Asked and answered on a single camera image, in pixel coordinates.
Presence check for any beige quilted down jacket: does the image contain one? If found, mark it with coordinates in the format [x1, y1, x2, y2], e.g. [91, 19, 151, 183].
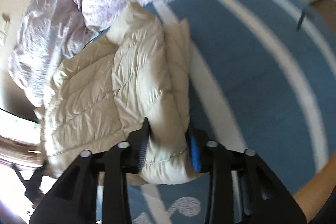
[36, 3, 197, 185]

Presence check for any blue white striped bedsheet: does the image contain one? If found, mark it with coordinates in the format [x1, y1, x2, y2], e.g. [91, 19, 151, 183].
[126, 0, 335, 223]

